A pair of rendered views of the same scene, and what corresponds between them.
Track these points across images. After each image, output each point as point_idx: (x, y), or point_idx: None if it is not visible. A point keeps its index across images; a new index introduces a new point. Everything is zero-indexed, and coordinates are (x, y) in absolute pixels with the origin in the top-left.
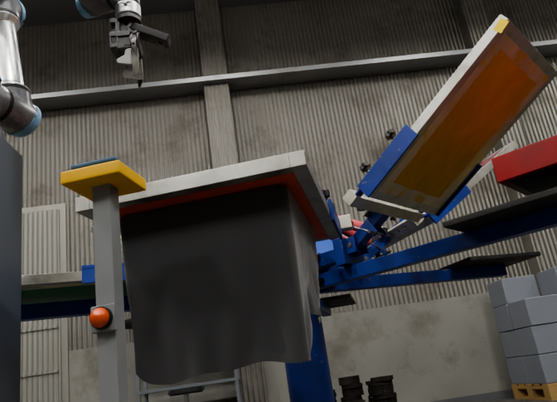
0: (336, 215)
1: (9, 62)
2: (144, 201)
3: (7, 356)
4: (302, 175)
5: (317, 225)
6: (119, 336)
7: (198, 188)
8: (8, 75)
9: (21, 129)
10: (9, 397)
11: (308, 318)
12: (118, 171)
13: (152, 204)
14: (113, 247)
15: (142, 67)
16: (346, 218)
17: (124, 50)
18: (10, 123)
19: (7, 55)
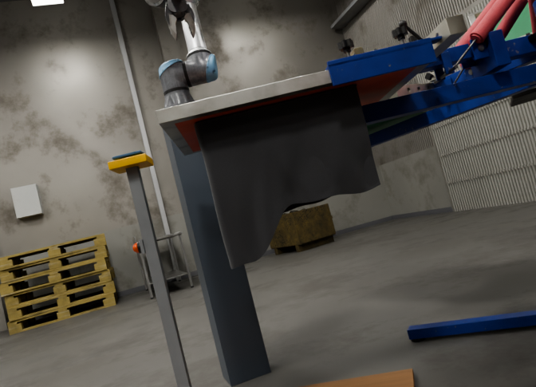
0: (373, 57)
1: (187, 37)
2: (184, 147)
3: (216, 231)
4: (183, 120)
5: (356, 81)
6: (150, 254)
7: (176, 140)
8: (188, 47)
9: (206, 79)
10: (226, 250)
11: (262, 223)
12: (109, 169)
13: (193, 144)
14: (136, 206)
15: (188, 21)
16: (443, 25)
17: (175, 16)
18: (196, 82)
19: (186, 32)
